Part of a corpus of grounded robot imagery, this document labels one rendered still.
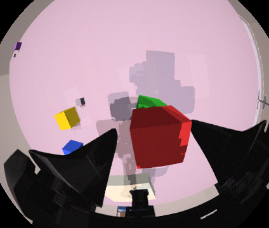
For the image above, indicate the yellow cube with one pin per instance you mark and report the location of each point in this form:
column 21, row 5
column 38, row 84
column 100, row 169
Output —
column 67, row 118

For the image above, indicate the small purple block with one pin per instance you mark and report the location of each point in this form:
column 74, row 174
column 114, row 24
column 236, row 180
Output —
column 18, row 45

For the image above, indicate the blue block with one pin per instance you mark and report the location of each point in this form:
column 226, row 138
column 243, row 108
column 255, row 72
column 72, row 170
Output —
column 71, row 146

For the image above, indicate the red block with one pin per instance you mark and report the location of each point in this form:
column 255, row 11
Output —
column 159, row 136

